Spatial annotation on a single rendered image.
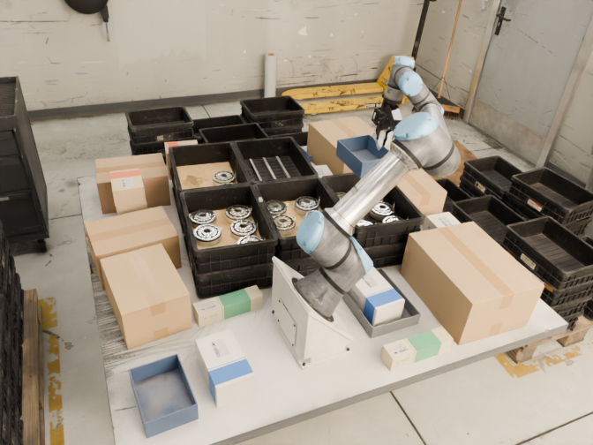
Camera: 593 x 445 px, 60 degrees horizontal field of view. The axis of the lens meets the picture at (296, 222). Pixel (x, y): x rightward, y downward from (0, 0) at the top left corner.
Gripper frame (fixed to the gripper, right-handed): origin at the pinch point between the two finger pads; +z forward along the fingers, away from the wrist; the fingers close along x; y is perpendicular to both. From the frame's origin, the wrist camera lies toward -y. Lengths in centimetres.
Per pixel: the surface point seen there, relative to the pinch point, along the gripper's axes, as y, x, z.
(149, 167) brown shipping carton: 56, 80, 38
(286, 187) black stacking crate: 16.7, 29.5, 26.8
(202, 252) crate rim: -19, 74, 31
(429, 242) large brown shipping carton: -34.7, -8.1, 21.7
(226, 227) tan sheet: 6, 58, 38
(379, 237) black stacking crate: -22.3, 4.8, 27.4
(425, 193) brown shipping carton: 0.9, -31.3, 22.4
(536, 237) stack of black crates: -5, -111, 49
